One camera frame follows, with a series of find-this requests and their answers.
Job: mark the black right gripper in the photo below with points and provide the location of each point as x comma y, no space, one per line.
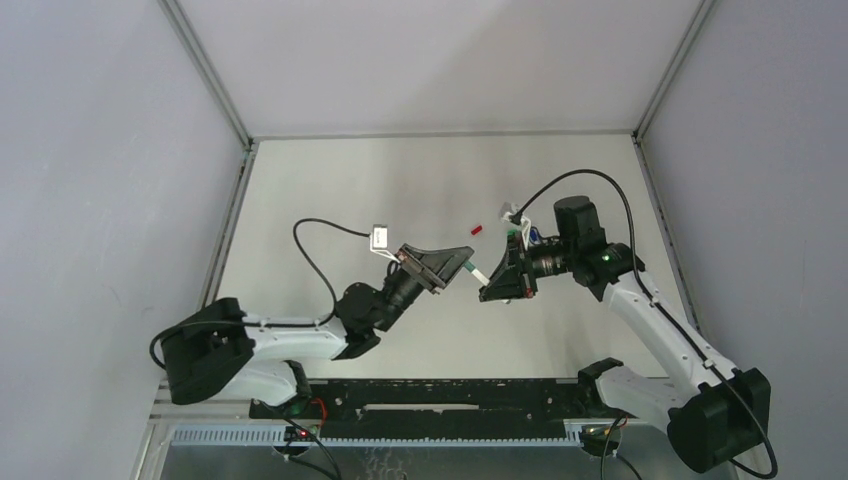
520,266

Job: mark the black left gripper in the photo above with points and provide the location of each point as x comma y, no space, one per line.
419,268

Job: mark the white marker green end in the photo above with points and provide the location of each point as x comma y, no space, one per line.
481,277

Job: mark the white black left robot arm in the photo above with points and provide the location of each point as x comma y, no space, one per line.
222,351

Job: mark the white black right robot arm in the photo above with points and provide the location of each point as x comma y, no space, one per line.
710,410

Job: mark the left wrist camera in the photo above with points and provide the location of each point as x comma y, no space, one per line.
379,242

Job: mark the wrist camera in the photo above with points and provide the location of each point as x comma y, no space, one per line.
508,214
379,242

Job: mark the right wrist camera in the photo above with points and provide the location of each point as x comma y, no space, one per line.
508,214

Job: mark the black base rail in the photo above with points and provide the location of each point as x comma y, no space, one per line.
451,411

